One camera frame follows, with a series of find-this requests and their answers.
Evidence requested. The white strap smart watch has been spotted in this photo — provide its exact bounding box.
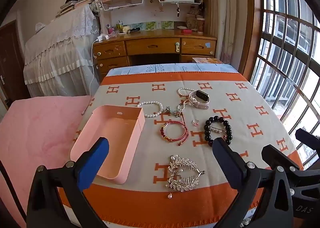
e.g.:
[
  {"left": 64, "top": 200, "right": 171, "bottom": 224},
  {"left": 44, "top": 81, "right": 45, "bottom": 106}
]
[{"left": 189, "top": 90, "right": 210, "bottom": 110}]

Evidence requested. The magazine on bed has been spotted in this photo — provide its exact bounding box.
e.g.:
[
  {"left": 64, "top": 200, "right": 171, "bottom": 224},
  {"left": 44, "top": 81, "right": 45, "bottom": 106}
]
[{"left": 192, "top": 57, "right": 223, "bottom": 64}]

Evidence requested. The red string bracelet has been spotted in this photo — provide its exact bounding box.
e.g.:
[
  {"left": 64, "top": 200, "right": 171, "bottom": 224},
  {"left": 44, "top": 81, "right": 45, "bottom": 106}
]
[{"left": 159, "top": 111, "right": 190, "bottom": 146}]

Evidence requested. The white wire shelf basket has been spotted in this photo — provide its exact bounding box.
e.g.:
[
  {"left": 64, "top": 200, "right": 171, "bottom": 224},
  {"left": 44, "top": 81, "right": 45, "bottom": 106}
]
[{"left": 100, "top": 0, "right": 144, "bottom": 12}]

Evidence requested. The blue patterned bed sheet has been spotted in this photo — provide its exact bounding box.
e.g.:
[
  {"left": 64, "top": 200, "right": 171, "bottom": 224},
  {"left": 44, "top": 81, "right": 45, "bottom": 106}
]
[{"left": 106, "top": 63, "right": 238, "bottom": 77}]

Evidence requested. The orange H pattern blanket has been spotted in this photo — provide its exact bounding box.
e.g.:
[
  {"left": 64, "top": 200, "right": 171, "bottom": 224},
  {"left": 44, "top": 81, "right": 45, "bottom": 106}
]
[{"left": 75, "top": 72, "right": 301, "bottom": 227}]

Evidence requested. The beige curtain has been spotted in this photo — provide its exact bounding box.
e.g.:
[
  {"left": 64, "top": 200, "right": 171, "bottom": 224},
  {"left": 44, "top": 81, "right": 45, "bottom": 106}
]
[{"left": 208, "top": 0, "right": 248, "bottom": 69}]

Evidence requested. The flower charm brooch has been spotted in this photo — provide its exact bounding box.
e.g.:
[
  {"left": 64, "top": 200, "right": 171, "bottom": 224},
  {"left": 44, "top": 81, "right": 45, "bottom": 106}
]
[{"left": 163, "top": 106, "right": 182, "bottom": 117}]

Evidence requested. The black bead bracelet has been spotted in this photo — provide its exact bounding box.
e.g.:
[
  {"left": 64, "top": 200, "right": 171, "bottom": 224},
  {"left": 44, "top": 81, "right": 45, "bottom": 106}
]
[{"left": 203, "top": 115, "right": 234, "bottom": 147}]

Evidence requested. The wooden desk with drawers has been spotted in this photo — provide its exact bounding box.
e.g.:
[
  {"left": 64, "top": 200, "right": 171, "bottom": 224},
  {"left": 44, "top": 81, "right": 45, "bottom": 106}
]
[{"left": 93, "top": 29, "right": 217, "bottom": 81}]

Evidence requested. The pink bed sheet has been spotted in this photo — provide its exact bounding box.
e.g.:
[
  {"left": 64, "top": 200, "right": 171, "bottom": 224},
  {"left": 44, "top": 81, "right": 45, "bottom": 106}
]
[{"left": 0, "top": 94, "right": 92, "bottom": 228}]

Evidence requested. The brown wooden door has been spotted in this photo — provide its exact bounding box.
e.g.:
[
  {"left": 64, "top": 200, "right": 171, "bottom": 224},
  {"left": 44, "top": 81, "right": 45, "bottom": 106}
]
[{"left": 0, "top": 20, "right": 30, "bottom": 107}]

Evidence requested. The white pearl bracelet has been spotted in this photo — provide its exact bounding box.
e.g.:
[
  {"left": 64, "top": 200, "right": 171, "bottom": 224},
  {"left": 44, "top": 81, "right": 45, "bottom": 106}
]
[{"left": 136, "top": 100, "right": 164, "bottom": 118}]

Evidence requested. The rhinestone leaf hair comb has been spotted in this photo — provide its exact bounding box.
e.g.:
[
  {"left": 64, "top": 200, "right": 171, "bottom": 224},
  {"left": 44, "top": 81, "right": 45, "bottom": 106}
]
[{"left": 165, "top": 154, "right": 206, "bottom": 199}]

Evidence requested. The window with metal grille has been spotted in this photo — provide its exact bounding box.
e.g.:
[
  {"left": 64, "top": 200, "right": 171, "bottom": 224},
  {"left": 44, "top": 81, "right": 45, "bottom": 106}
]
[{"left": 251, "top": 0, "right": 319, "bottom": 169}]

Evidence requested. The pink pearl bracelet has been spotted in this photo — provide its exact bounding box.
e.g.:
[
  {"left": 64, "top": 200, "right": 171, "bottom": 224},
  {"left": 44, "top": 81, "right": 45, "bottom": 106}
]
[{"left": 176, "top": 87, "right": 197, "bottom": 112}]

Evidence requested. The lace covered piano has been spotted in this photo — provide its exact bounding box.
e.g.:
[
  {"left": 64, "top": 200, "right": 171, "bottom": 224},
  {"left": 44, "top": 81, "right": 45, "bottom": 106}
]
[{"left": 23, "top": 4, "right": 100, "bottom": 97}]

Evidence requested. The pink jewelry box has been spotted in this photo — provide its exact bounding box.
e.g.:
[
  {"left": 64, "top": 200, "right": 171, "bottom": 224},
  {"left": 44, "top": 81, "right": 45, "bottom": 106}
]
[{"left": 70, "top": 105, "right": 145, "bottom": 184}]

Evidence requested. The white charging cable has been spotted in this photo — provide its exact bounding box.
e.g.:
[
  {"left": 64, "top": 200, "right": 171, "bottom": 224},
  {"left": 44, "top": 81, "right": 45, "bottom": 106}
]
[{"left": 81, "top": 33, "right": 110, "bottom": 116}]

